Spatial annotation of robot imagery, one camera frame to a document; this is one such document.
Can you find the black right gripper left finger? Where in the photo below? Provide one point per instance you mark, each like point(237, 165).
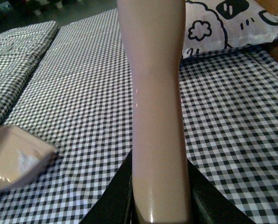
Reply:
point(115, 204)

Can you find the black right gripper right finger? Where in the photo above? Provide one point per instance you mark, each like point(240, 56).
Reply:
point(209, 206)

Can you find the beige plastic dustpan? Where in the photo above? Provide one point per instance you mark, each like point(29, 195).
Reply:
point(22, 157)

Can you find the beige hand brush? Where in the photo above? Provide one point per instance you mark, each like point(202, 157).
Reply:
point(153, 34)

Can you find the checkered bed sheet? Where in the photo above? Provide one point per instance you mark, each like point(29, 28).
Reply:
point(80, 100)

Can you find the cartoon print pillow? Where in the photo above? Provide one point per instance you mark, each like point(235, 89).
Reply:
point(212, 26)

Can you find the folded checkered blanket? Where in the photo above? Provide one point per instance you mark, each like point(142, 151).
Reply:
point(20, 52)

